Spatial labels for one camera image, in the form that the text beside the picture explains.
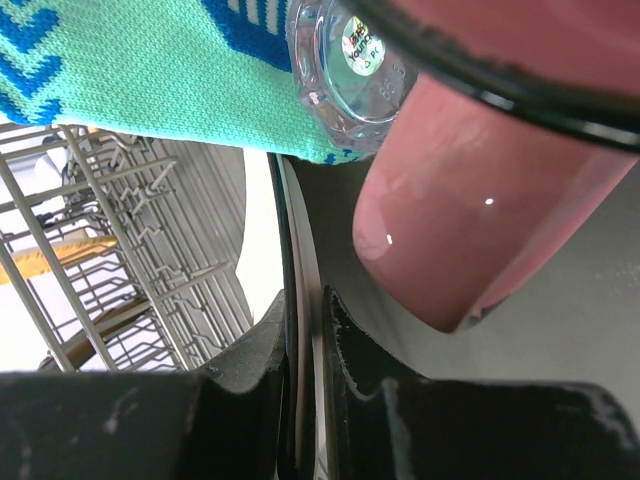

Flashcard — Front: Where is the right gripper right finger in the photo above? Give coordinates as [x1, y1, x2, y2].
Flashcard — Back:
[322, 288, 639, 479]

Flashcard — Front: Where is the white square plate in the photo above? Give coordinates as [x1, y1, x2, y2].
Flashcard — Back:
[236, 149, 329, 479]

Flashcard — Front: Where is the pink ceramic mug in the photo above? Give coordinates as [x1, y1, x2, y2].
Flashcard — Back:
[349, 1, 639, 332]

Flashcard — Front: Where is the clear glass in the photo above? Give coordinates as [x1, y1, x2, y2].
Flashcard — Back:
[286, 1, 419, 153]

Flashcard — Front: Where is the teal patterned sock front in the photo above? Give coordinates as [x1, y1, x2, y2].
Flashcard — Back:
[1, 0, 364, 165]

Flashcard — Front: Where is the yellow woven-pattern plate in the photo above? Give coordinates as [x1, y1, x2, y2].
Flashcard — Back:
[0, 237, 119, 286]

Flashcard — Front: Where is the grey wire dish rack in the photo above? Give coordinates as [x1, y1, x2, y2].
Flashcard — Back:
[1, 123, 254, 372]

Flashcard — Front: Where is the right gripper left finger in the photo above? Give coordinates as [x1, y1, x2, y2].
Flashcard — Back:
[1, 294, 286, 479]

